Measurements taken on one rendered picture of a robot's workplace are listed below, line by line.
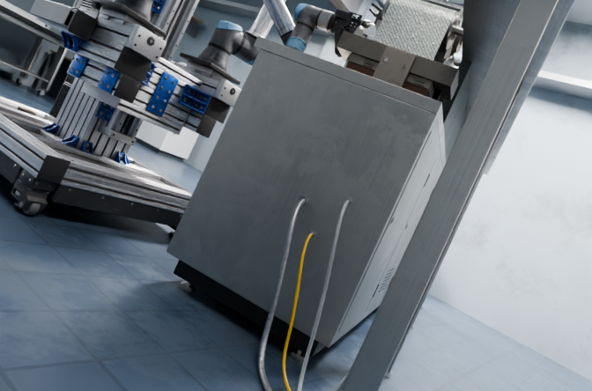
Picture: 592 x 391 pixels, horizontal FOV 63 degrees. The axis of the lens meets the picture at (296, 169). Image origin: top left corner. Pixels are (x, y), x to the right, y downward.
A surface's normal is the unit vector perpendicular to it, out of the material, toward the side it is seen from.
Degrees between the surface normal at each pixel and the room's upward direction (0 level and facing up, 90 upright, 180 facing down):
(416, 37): 90
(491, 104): 90
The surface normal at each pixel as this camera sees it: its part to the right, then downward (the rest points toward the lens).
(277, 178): -0.30, -0.15
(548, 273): -0.51, -0.24
